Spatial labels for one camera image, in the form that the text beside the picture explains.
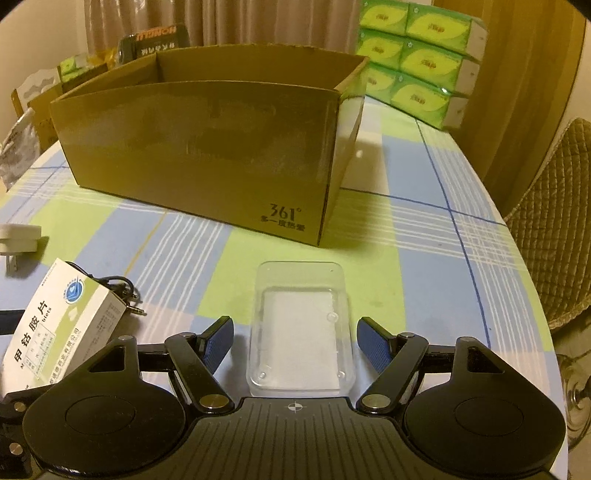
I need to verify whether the clear plastic tray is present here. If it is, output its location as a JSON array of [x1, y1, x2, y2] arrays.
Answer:
[[243, 261, 358, 398]]

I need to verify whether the brown cardboard box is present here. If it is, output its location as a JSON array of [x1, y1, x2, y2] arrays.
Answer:
[[48, 42, 370, 247]]

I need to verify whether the quilted chair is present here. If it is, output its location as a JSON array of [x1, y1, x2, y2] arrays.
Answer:
[[501, 117, 591, 329]]

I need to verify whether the small brown carton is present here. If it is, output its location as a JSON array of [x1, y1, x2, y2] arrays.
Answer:
[[27, 92, 62, 149]]

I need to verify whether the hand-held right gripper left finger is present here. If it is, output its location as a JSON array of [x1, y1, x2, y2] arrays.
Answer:
[[90, 315, 236, 416]]

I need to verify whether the white green medicine box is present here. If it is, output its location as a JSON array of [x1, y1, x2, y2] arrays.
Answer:
[[0, 258, 127, 400]]

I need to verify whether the stack of green tissue packs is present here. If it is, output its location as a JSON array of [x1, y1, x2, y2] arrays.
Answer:
[[355, 0, 490, 131]]

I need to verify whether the checked tablecloth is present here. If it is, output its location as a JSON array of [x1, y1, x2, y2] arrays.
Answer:
[[0, 92, 570, 418]]

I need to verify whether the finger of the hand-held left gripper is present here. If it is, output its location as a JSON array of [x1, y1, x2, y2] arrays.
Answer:
[[0, 388, 44, 467], [0, 310, 24, 334]]

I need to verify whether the white power adapter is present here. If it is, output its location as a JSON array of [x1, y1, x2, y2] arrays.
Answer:
[[0, 223, 49, 276]]

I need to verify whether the yellow bag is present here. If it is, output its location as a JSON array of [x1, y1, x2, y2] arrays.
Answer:
[[90, 46, 122, 71]]

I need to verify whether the beige curtain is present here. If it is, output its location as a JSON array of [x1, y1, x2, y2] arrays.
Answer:
[[90, 0, 365, 52]]

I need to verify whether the dark green carton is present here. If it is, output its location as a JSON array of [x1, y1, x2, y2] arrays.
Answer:
[[116, 18, 191, 64]]

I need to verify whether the clear plastic bag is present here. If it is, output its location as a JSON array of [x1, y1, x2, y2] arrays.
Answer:
[[0, 113, 43, 191]]

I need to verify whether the white carved chair back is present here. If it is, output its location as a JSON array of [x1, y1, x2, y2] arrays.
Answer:
[[10, 69, 63, 116]]

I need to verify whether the open brown carton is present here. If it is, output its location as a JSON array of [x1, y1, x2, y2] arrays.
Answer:
[[60, 62, 112, 95]]

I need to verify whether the small green tissue pack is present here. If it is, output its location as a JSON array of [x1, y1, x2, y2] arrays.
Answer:
[[58, 54, 93, 84]]

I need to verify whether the black cable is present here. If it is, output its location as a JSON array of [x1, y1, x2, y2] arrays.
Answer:
[[69, 263, 146, 319]]

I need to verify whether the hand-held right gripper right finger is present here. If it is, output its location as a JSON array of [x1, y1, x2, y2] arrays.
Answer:
[[355, 316, 506, 416]]

